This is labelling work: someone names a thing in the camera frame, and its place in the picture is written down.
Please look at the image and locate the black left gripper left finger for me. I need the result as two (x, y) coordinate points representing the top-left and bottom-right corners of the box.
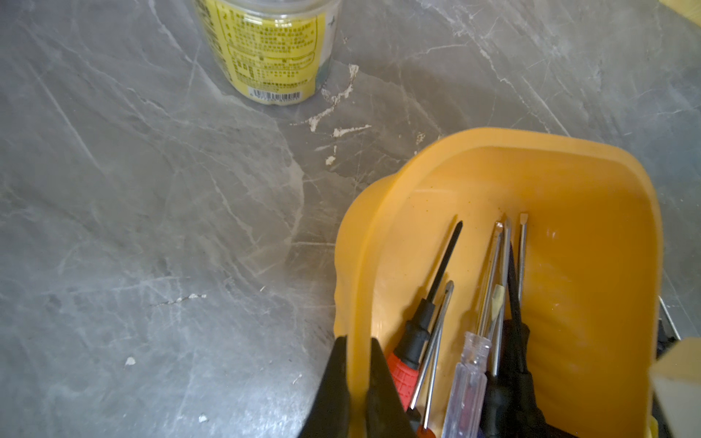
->
(299, 336), (351, 438)

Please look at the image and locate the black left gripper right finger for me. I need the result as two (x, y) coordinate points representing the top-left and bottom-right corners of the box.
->
(365, 338), (416, 438)

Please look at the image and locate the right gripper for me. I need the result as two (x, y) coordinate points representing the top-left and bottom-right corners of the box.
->
(649, 295), (701, 438)

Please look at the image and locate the yellow storage box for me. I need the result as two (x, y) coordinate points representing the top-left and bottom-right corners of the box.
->
(334, 128), (663, 437)

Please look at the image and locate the large black yellow-end screwdriver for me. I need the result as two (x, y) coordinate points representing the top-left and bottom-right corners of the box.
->
(502, 247), (548, 437)

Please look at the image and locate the red grip black screwdriver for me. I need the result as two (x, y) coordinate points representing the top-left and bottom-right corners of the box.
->
(387, 221), (463, 411)

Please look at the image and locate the sunflower seed jar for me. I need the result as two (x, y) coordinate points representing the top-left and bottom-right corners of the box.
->
(195, 0), (342, 106)

